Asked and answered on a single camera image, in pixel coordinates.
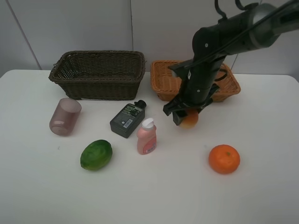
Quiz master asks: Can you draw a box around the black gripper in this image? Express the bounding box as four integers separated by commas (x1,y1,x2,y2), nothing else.
163,56,226,126

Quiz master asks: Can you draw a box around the pink bottle white cap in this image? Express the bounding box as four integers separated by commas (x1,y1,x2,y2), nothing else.
137,118,157,155

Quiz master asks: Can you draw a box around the orange mandarin fruit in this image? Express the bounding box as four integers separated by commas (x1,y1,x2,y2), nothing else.
208,145,241,175

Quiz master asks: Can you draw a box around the green lime fruit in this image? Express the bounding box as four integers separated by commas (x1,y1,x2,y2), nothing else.
80,140,113,171

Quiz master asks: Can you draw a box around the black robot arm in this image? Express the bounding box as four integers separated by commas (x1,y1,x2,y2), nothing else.
163,0,299,126

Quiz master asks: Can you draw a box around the orange wicker basket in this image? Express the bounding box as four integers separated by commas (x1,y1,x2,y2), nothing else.
150,60,241,102

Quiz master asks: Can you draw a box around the dark grey flat bottle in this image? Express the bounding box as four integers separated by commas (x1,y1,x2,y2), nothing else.
110,100,147,139

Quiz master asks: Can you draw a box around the dark brown wicker basket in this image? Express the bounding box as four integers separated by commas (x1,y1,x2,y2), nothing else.
49,50,145,101

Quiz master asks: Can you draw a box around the purple translucent plastic cup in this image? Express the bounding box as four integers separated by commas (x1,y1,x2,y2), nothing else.
49,98,82,136

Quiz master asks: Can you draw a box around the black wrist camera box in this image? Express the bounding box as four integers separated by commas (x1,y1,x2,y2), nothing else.
168,59,193,80

